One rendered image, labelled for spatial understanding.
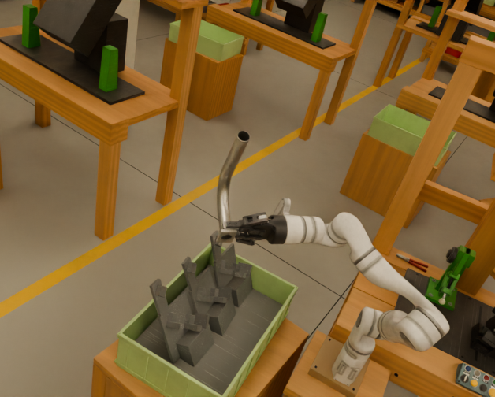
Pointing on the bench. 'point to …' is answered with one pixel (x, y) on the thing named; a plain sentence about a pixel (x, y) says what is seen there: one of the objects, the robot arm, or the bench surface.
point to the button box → (476, 380)
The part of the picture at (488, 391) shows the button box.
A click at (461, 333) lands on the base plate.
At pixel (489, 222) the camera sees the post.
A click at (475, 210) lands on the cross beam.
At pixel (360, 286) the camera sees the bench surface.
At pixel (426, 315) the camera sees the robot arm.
